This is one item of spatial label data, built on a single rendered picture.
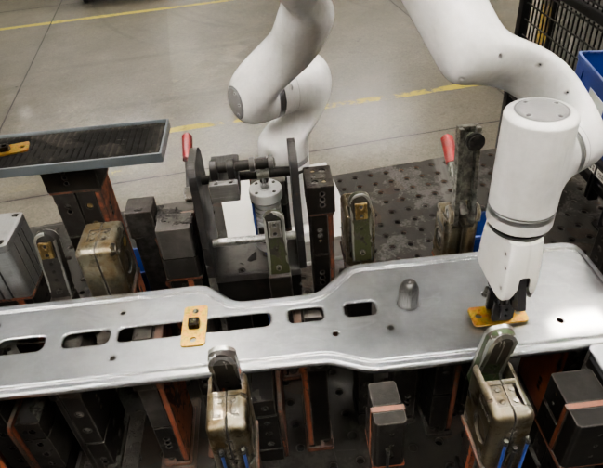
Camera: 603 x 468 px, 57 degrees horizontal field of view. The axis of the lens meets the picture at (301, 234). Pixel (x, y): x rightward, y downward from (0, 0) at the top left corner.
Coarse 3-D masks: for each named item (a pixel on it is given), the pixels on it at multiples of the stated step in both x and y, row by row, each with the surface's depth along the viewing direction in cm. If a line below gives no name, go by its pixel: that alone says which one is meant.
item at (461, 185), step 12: (456, 132) 90; (468, 132) 89; (480, 132) 88; (456, 144) 90; (468, 144) 86; (480, 144) 86; (456, 156) 91; (468, 156) 91; (456, 168) 92; (468, 168) 92; (456, 180) 92; (468, 180) 93; (456, 192) 93; (468, 192) 94; (456, 204) 94; (468, 204) 96; (456, 216) 95; (468, 216) 97
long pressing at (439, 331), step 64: (448, 256) 96; (576, 256) 95; (0, 320) 92; (64, 320) 91; (128, 320) 90; (320, 320) 87; (384, 320) 86; (448, 320) 85; (576, 320) 84; (0, 384) 81; (64, 384) 81; (128, 384) 81
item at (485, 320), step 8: (472, 312) 85; (480, 312) 85; (488, 312) 85; (520, 312) 85; (472, 320) 84; (480, 320) 84; (488, 320) 84; (504, 320) 84; (512, 320) 84; (520, 320) 83
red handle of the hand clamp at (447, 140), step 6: (444, 138) 100; (450, 138) 100; (444, 144) 100; (450, 144) 99; (444, 150) 100; (450, 150) 99; (444, 156) 100; (450, 156) 99; (450, 162) 99; (450, 168) 98; (450, 174) 99; (462, 204) 96; (462, 210) 96; (468, 210) 96; (462, 216) 96
